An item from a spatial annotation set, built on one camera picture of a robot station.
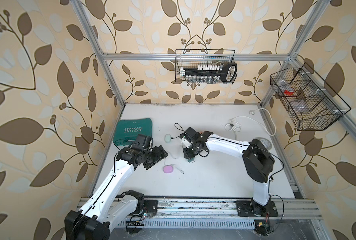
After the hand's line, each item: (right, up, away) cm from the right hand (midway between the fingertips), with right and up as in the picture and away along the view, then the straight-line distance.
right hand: (187, 154), depth 90 cm
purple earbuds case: (-11, -8, -3) cm, 14 cm away
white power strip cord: (+34, +17, +15) cm, 41 cm away
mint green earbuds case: (-13, +9, +10) cm, 18 cm away
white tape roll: (+52, +5, +6) cm, 53 cm away
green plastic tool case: (-41, +13, +9) cm, 44 cm away
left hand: (-14, +2, -13) cm, 19 cm away
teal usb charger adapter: (+2, -3, -3) cm, 5 cm away
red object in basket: (+54, +36, -9) cm, 66 cm away
